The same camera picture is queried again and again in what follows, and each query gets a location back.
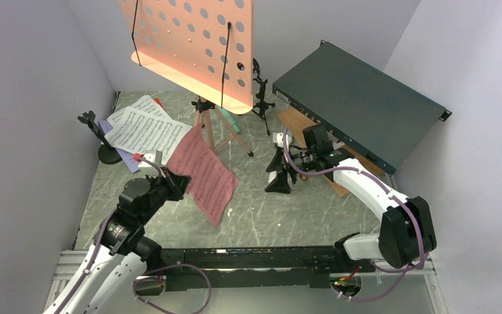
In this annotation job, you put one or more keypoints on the black round-base mic stand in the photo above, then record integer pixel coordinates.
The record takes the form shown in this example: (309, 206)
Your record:
(106, 153)

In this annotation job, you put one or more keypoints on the white handheld microphone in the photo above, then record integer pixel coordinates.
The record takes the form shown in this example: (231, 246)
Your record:
(272, 177)

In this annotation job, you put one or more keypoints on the pink music stand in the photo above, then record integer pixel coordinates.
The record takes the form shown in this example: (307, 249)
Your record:
(205, 47)

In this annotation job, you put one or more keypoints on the red sheet music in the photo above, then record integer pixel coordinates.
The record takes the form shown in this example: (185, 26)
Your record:
(158, 102)

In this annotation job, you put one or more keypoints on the wooden board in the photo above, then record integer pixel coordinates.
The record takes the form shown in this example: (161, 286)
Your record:
(296, 122)

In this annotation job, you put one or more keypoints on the black tripod mic stand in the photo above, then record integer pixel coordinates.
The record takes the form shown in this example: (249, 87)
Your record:
(261, 106)

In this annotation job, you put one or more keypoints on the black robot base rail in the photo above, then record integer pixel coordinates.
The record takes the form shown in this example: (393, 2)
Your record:
(240, 267)

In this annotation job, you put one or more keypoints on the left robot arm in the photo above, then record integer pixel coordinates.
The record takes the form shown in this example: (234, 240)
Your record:
(120, 252)

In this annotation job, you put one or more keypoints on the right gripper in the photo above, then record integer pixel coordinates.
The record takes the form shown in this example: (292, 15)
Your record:
(280, 184)

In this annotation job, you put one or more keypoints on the pink sheet music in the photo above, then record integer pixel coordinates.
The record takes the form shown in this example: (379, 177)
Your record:
(212, 185)

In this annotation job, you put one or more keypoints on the dark rack audio unit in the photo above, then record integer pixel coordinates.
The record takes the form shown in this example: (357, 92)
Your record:
(379, 117)

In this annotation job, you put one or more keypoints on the green condenser microphone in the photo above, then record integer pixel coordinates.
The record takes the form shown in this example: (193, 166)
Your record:
(231, 120)

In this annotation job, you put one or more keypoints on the purple sheet paper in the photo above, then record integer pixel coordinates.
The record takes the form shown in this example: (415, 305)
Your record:
(127, 157)

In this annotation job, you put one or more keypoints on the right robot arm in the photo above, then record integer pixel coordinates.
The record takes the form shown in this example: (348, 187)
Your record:
(406, 235)

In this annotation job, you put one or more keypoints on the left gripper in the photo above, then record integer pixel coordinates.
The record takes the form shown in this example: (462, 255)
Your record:
(177, 184)

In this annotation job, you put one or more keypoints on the white sheet music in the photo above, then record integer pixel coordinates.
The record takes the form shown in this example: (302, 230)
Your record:
(141, 132)
(145, 104)

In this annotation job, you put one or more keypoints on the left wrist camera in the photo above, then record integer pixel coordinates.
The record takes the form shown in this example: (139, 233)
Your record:
(148, 159)

